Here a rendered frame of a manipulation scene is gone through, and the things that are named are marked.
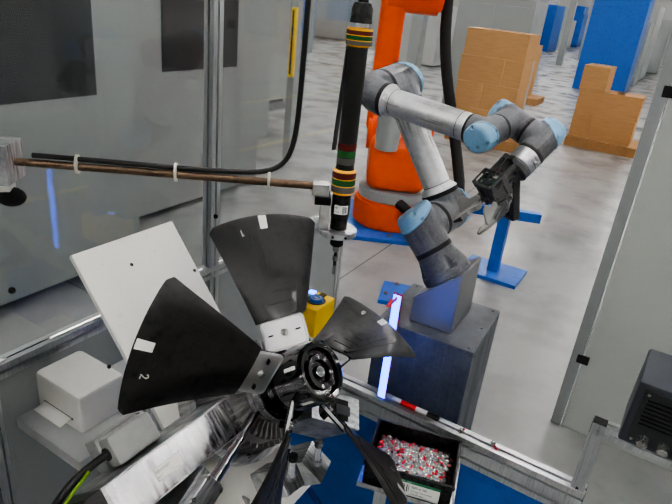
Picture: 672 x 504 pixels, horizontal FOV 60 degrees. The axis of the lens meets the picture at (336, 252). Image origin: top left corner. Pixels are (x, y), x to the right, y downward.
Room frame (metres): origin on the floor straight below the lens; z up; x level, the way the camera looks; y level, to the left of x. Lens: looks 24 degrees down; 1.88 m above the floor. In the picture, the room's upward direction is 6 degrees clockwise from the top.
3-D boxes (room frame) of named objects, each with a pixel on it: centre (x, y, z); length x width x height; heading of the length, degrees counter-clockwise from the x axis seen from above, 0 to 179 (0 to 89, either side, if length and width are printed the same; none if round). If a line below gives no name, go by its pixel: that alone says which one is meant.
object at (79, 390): (1.14, 0.60, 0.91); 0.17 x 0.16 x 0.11; 61
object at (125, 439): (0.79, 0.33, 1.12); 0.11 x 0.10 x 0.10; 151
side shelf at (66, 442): (1.19, 0.54, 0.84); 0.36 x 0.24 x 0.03; 151
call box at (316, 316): (1.48, 0.08, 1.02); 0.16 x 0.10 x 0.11; 61
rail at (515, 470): (1.29, -0.26, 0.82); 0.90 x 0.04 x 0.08; 61
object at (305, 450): (1.00, 0.02, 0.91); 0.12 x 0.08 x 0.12; 61
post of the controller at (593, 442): (1.08, -0.64, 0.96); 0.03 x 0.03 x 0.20; 61
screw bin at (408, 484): (1.11, -0.24, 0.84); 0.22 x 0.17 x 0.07; 76
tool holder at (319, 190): (1.02, 0.01, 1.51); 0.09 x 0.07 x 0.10; 96
